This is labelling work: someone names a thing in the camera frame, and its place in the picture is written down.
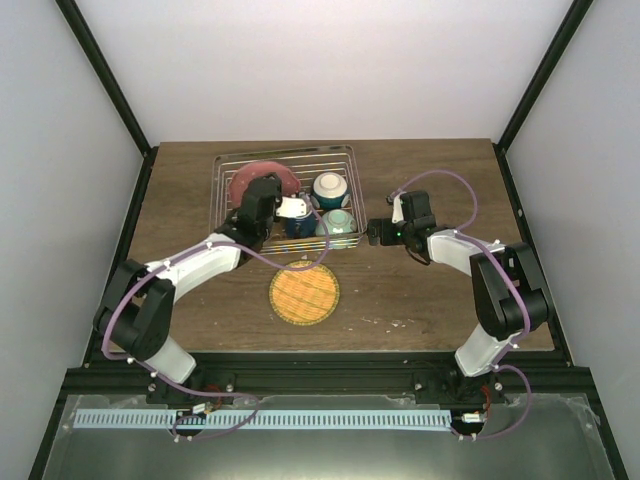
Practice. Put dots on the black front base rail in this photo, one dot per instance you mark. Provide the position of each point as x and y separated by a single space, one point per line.
432 378

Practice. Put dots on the black aluminium frame post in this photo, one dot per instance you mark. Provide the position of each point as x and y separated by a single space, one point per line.
81 30

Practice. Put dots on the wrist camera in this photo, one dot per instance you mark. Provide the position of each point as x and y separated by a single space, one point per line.
397 210
293 208

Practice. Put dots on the light blue slotted strip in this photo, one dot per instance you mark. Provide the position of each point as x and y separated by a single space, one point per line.
405 420

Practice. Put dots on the pink scalloped plate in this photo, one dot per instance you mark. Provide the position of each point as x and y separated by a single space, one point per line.
241 179

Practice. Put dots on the white and teal bowl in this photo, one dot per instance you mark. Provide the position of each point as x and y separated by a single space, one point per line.
330 191

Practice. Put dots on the black right frame post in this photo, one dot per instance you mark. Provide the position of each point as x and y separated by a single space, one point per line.
568 27

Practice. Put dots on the chrome wire dish rack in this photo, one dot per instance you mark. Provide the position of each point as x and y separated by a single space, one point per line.
306 164

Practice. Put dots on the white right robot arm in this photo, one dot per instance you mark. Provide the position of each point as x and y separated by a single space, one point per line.
511 296

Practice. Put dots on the dark blue mug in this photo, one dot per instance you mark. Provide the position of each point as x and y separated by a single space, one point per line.
301 227

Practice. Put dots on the pale green bowl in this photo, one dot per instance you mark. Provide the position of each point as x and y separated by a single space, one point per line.
338 222

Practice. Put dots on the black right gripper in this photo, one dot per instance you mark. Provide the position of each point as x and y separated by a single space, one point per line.
373 235

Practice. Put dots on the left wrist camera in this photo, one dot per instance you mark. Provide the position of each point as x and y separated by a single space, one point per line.
293 208

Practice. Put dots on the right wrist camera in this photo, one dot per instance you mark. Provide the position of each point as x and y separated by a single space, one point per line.
397 210

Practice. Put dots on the yellow plate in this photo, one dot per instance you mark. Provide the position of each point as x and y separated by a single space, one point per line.
304 298

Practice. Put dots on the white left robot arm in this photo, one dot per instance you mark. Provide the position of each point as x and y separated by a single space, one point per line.
135 314

